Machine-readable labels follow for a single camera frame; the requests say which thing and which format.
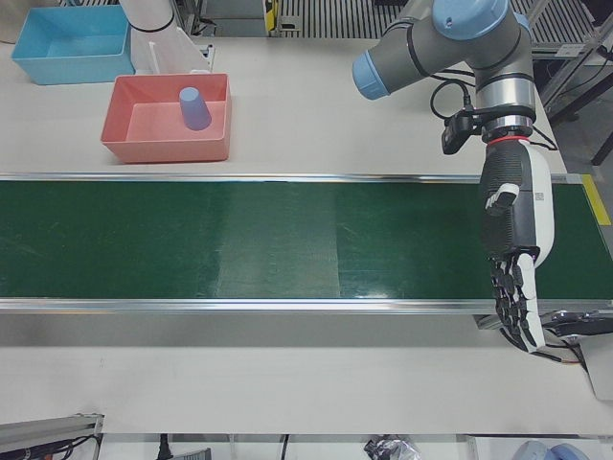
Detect yellow tape strip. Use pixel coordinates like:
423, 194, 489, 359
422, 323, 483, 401
580, 173, 612, 224

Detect pink plastic box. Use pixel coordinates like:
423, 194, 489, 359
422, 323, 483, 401
99, 72, 235, 165

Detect aluminium profile bar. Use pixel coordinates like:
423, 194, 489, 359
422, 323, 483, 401
0, 411, 105, 460

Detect black crumpled bag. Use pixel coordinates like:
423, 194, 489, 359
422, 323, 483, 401
363, 435, 422, 460

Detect white column stand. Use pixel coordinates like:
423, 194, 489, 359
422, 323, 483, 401
118, 0, 216, 77

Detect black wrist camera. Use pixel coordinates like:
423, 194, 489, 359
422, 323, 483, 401
441, 110, 485, 155

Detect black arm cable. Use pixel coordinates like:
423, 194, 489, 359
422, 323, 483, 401
429, 70, 480, 120

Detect black clamp bracket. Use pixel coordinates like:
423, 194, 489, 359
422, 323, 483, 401
545, 309, 613, 339

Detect yellow warning sign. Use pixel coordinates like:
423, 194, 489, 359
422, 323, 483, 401
261, 0, 283, 35

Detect green conveyor belt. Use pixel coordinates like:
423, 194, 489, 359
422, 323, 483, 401
0, 172, 613, 332
0, 180, 607, 301

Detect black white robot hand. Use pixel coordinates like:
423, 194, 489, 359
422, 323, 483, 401
480, 138, 557, 355

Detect aluminium frame rack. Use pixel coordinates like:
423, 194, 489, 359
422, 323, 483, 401
531, 0, 613, 167

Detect light blue plastic cup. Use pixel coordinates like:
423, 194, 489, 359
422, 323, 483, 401
178, 86, 214, 131

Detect light blue plastic box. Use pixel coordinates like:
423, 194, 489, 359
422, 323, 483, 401
10, 4, 135, 86

